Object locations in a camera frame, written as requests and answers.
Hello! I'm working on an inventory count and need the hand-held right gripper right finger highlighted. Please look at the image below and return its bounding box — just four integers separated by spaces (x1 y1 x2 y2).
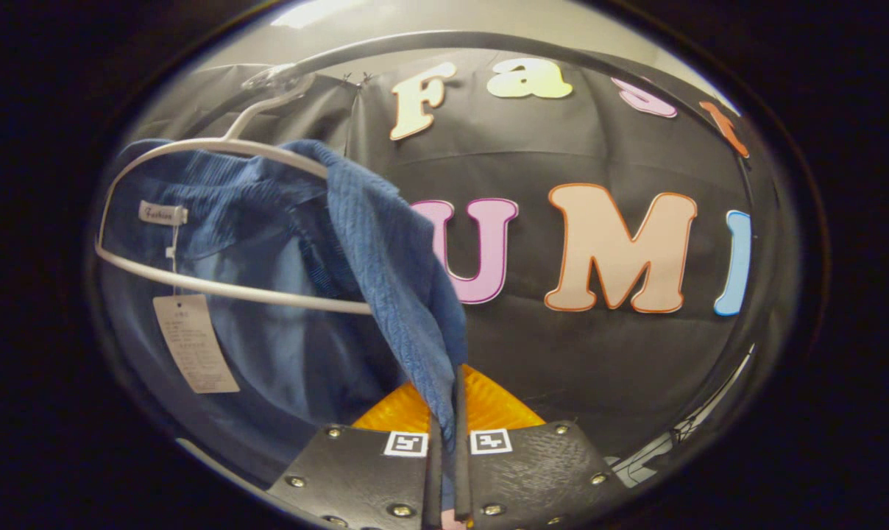
453 363 631 530

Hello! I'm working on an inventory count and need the black clothes rack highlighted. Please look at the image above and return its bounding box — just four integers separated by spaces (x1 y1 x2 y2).
187 31 762 222

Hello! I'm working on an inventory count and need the blue ribbed shirt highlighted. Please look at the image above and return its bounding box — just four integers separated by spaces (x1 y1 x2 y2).
99 138 469 516

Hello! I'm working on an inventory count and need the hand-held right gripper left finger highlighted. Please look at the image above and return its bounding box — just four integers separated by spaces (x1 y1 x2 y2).
266 379 445 530

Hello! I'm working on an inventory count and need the white clothes hanger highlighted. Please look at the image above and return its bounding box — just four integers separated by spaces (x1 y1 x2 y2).
95 63 375 316

